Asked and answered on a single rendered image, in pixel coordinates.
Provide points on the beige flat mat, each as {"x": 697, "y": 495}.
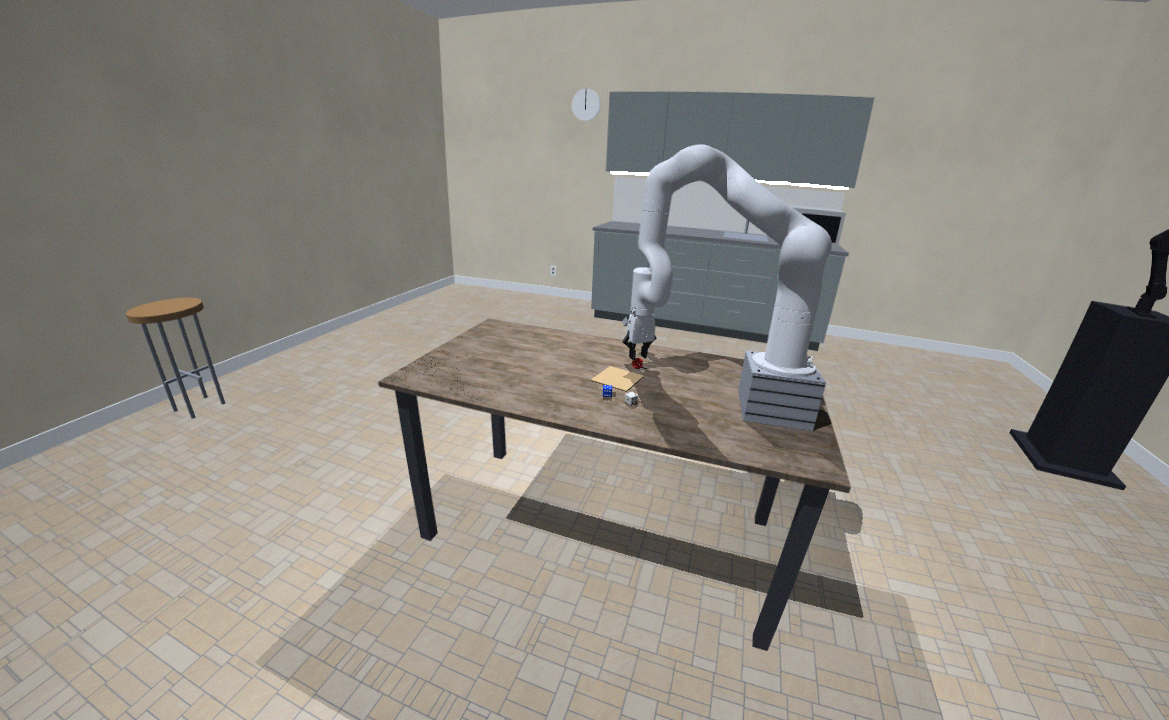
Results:
{"x": 618, "y": 378}

